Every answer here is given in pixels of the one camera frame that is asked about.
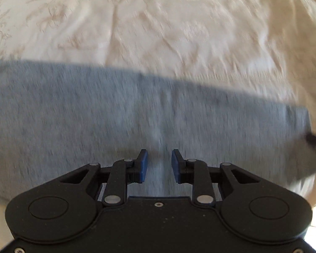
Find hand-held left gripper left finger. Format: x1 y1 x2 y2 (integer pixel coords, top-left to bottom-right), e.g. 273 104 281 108
60 149 148 207

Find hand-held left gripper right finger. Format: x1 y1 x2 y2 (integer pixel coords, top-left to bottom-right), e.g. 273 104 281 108
172 149 260 207

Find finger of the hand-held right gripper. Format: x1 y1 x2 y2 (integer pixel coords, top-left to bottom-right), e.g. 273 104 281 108
305 133 316 148

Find grey pants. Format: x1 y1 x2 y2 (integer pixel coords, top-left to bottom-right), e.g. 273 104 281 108
0 58 316 203

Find cream embroidered bedspread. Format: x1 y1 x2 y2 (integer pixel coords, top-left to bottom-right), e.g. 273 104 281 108
0 0 316 209

